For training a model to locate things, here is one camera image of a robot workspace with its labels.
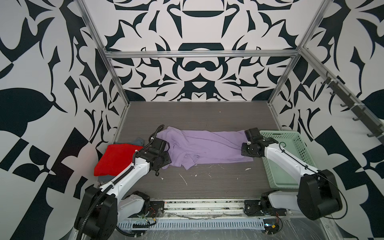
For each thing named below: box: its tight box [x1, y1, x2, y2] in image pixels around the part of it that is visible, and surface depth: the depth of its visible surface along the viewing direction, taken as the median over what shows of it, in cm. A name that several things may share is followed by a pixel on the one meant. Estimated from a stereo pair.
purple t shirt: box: [157, 126, 254, 170], surface depth 96 cm
